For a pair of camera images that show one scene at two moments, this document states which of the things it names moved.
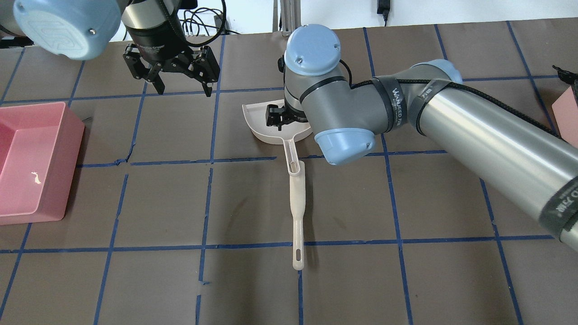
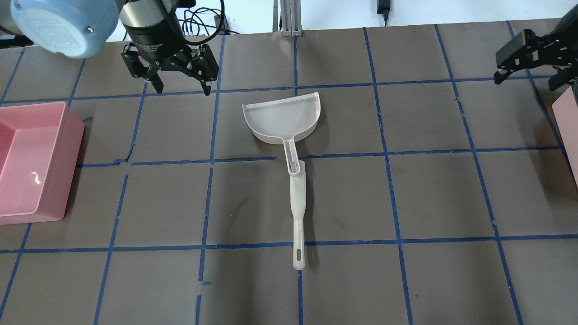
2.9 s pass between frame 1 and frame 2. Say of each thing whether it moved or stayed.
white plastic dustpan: stayed
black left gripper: stayed
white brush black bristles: stayed
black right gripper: moved
